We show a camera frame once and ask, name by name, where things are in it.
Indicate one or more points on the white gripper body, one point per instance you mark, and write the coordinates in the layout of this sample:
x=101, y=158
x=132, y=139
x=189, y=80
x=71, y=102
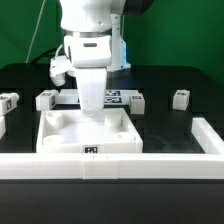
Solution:
x=86, y=59

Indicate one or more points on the white square table top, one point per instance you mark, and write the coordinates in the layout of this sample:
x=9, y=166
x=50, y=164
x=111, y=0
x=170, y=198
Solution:
x=73, y=131

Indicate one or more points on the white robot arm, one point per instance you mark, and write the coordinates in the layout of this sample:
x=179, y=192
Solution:
x=92, y=18

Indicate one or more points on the white obstacle fence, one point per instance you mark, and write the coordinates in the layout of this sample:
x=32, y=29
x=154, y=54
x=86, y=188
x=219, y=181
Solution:
x=208, y=165

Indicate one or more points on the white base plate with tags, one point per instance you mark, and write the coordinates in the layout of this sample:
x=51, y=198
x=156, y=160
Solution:
x=112, y=97

